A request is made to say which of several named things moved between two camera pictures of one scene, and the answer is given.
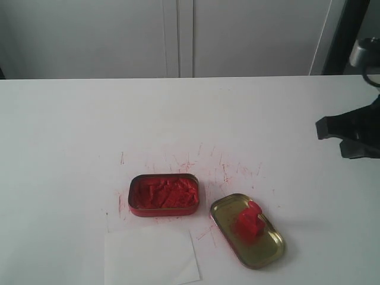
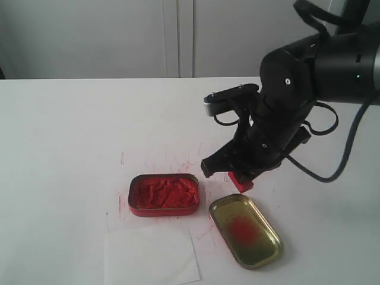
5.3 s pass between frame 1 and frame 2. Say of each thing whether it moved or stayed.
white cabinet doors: stayed
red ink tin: stayed
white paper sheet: stayed
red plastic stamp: moved
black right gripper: moved
